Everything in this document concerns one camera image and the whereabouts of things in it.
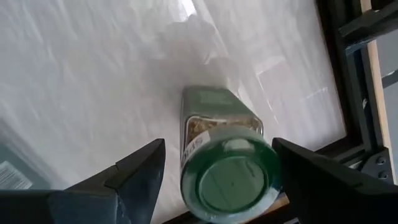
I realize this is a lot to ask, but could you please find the clear plastic bin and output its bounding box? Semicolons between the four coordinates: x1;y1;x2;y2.
0;119;71;191

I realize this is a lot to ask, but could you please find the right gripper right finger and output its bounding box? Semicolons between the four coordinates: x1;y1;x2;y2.
272;138;398;224

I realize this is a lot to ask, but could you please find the black clamp post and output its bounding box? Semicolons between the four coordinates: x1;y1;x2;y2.
338;1;398;56

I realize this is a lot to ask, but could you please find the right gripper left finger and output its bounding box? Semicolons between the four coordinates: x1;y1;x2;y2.
0;139;166;224

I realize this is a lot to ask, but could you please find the green-lid glass spice jar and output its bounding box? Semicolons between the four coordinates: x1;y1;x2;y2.
179;85;284;224

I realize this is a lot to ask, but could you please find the black metal table frame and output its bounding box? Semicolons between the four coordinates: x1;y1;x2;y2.
161;0;398;224

